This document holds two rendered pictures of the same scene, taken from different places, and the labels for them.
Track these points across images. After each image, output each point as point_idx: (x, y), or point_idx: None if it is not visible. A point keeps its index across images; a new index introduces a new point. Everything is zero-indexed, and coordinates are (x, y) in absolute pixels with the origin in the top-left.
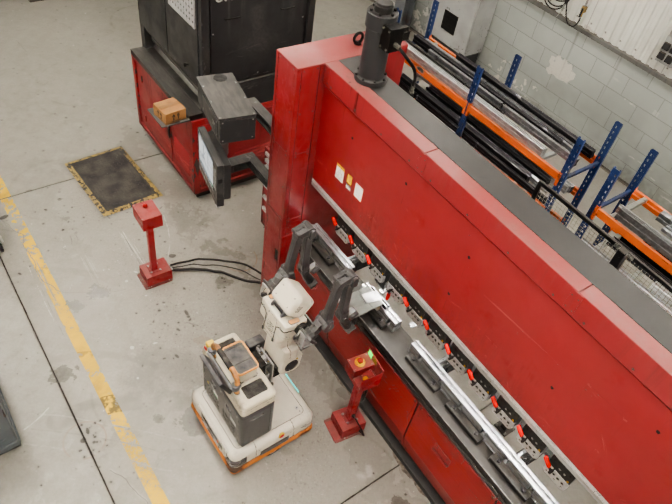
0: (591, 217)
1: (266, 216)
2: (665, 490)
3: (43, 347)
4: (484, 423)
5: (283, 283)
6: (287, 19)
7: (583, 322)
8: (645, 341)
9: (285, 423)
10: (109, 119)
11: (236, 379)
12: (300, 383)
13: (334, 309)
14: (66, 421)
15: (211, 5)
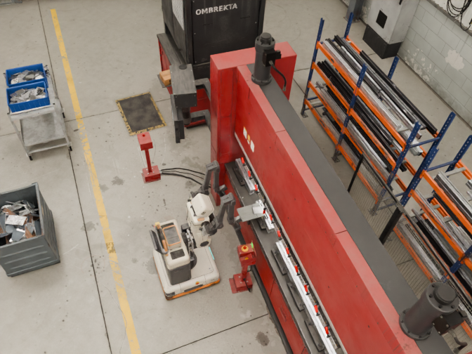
0: (420, 176)
1: (211, 149)
2: None
3: (81, 209)
4: (306, 299)
5: (197, 196)
6: (244, 24)
7: (337, 252)
8: (364, 271)
9: (200, 276)
10: (146, 74)
11: (165, 247)
12: (220, 253)
13: (223, 216)
14: (86, 253)
15: (193, 16)
